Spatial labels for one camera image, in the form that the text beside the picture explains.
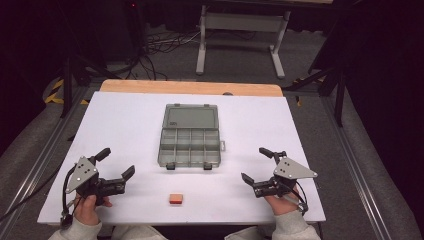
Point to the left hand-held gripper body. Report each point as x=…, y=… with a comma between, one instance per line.
x=86, y=173

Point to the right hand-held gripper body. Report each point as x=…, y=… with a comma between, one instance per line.
x=291, y=170

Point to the small orange block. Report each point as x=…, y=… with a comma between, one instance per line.
x=175, y=199

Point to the clear plastic compartment box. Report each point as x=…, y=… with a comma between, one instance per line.
x=190, y=140

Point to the person's right hand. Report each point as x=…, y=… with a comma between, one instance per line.
x=281, y=205

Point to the person's left hand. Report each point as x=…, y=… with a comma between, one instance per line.
x=86, y=210

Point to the white board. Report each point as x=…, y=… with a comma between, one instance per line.
x=133, y=126

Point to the person's legs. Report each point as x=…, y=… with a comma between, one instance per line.
x=140, y=233

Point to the black tripod stand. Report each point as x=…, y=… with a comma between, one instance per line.
x=338, y=93
x=68, y=86

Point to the yellow black floor tape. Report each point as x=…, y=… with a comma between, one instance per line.
x=55, y=93

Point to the wooden table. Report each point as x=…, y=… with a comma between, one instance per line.
x=186, y=87

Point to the aluminium floor rail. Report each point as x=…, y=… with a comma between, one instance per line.
x=36, y=166
x=353, y=166

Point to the white metal table frame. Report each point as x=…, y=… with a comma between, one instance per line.
x=243, y=21

